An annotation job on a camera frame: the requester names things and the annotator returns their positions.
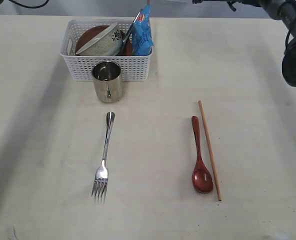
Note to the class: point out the shiny steel cup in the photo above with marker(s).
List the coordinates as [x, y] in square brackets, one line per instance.
[107, 81]

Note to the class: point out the steel fork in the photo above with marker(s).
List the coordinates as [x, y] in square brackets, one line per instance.
[101, 176]

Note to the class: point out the dark red wooden spoon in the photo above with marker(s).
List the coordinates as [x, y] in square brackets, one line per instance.
[201, 177]

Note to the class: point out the cream ceramic bowl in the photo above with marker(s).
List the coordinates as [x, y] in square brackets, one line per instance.
[100, 41]

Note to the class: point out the steel knife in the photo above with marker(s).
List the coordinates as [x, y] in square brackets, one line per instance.
[128, 33]

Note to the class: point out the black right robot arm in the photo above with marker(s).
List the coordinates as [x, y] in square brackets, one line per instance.
[285, 11]

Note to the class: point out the blue chips bag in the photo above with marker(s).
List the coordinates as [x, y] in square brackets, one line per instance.
[142, 41]

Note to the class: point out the brown wooden plate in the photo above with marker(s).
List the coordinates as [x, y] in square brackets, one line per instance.
[105, 37]

